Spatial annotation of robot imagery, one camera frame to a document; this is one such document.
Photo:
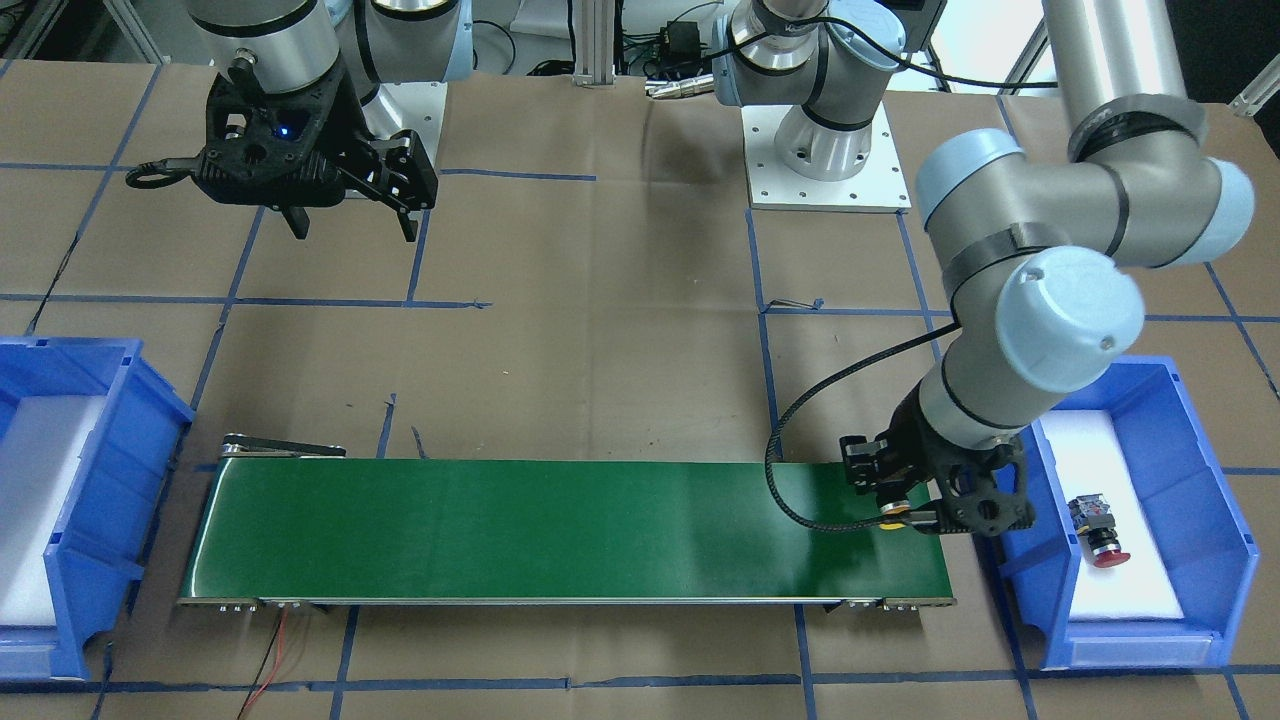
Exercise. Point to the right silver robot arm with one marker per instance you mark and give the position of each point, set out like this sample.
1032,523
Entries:
277,47

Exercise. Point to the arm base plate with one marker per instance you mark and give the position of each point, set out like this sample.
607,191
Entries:
795,165
417,106

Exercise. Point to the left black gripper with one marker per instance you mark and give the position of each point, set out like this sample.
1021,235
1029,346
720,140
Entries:
903,428

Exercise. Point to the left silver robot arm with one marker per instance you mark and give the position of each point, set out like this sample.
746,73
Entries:
1034,258

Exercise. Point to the aluminium frame post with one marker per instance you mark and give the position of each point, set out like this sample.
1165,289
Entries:
595,36

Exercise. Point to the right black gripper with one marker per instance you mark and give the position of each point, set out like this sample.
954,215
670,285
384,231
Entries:
354,136

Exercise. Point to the blue plastic bin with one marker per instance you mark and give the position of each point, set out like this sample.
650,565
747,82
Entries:
89,431
1135,437

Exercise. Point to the green conveyor belt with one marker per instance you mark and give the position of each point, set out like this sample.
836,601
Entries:
362,531

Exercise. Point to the red mushroom push button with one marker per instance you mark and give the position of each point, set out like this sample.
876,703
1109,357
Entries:
1094,522

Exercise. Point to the yellow mushroom push button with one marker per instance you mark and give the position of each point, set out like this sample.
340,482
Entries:
893,508

